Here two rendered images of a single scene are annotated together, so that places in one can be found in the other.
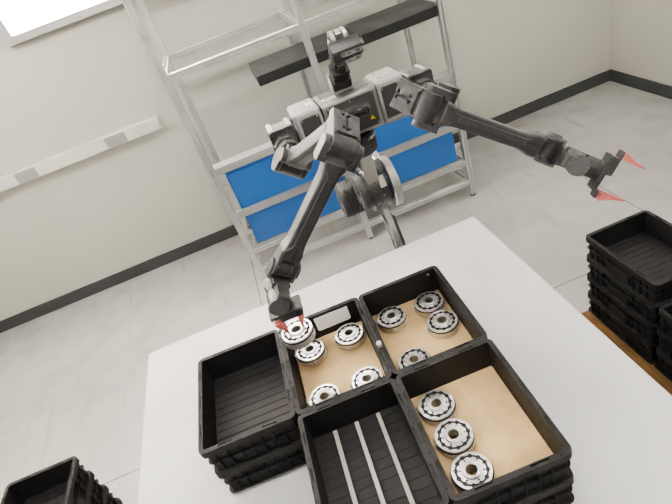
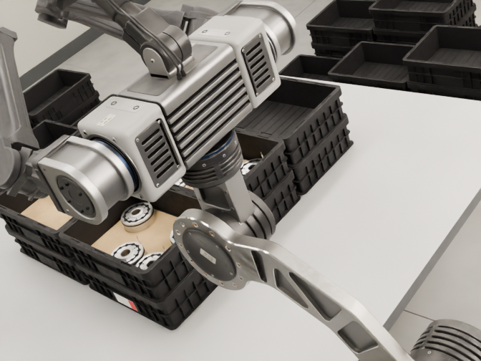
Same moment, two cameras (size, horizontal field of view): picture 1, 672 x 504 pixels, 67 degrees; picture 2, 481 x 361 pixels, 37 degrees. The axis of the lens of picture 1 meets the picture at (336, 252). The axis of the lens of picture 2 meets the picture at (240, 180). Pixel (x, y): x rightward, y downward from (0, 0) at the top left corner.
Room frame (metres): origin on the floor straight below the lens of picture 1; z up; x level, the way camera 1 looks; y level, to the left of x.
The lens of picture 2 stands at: (2.76, -0.89, 2.08)
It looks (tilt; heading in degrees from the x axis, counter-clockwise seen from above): 34 degrees down; 145
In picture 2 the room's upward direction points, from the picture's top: 20 degrees counter-clockwise
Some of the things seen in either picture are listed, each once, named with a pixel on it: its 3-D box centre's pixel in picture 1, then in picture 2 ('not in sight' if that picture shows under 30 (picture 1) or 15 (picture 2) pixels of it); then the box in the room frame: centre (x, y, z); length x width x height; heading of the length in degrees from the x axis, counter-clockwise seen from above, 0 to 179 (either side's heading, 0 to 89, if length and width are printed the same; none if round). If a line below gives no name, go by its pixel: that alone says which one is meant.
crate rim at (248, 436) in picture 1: (243, 387); (267, 105); (1.19, 0.43, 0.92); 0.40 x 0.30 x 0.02; 2
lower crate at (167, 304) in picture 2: not in sight; (157, 262); (1.21, -0.17, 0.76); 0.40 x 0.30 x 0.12; 2
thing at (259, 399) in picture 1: (249, 397); (271, 118); (1.19, 0.43, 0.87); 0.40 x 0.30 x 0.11; 2
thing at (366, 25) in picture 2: not in sight; (358, 42); (0.47, 1.75, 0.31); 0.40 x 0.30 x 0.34; 4
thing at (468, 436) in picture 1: (453, 435); not in sight; (0.80, -0.12, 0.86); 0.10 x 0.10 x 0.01
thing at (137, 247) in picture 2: (442, 321); (126, 254); (1.21, -0.25, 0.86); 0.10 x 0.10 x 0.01
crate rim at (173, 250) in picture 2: (417, 316); (137, 222); (1.21, -0.17, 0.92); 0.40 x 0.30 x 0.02; 2
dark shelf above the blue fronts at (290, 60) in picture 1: (341, 39); not in sight; (3.37, -0.51, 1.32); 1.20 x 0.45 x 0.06; 94
